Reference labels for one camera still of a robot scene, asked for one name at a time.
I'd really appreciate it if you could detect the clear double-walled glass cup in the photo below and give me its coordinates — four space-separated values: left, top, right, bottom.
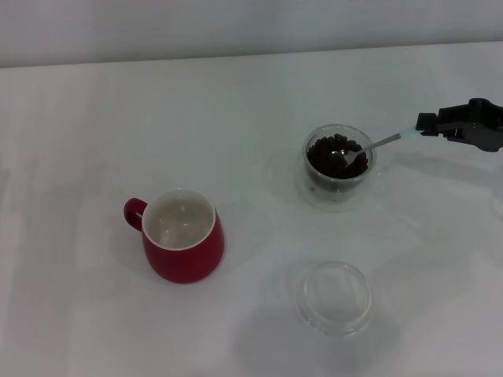
296 123 388 213

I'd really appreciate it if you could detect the steel spoon light blue handle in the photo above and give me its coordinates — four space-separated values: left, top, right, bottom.
328 126 420 170

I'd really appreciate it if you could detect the red ceramic mug white inside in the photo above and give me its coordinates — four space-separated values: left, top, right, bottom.
123 188 226 284

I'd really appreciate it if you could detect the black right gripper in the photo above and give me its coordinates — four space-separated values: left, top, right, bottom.
416 98 503 152

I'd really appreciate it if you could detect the pile of dark coffee beans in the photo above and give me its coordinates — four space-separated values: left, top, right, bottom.
306 133 369 178

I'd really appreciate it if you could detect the clear shallow glass dish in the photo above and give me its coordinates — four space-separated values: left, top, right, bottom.
294 260 373 337

